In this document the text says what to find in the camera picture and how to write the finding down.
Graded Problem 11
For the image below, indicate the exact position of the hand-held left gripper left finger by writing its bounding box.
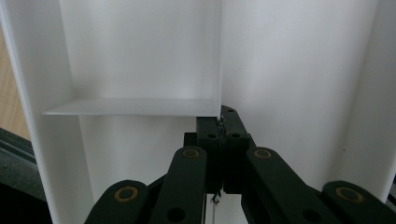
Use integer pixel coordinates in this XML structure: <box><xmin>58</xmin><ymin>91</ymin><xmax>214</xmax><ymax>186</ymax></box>
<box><xmin>183</xmin><ymin>116</ymin><xmax>224</xmax><ymax>194</ymax></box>

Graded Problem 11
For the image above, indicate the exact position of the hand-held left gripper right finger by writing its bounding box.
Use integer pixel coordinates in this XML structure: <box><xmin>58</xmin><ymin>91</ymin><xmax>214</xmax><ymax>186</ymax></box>
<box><xmin>220</xmin><ymin>105</ymin><xmax>257</xmax><ymax>196</ymax></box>

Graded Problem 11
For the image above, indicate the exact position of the white divided storage organizer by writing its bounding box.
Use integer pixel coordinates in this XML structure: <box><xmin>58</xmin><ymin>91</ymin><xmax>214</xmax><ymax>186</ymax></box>
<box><xmin>0</xmin><ymin>0</ymin><xmax>396</xmax><ymax>224</ymax></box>

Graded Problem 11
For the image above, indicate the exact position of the dark grey object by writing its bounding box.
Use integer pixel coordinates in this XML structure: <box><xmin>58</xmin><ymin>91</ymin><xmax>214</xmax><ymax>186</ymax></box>
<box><xmin>0</xmin><ymin>126</ymin><xmax>53</xmax><ymax>224</ymax></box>

